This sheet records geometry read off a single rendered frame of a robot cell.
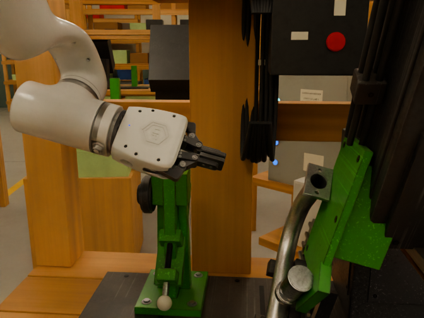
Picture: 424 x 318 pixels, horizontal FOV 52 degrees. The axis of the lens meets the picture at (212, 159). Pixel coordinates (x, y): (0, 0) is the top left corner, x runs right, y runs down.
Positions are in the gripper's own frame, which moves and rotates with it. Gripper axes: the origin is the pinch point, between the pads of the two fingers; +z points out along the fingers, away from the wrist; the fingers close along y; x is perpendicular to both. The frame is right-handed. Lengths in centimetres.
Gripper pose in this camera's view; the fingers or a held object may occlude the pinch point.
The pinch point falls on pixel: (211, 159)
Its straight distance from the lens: 68.8
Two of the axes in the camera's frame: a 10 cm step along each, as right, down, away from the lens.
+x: -1.3, 4.8, 8.7
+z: 9.6, 2.7, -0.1
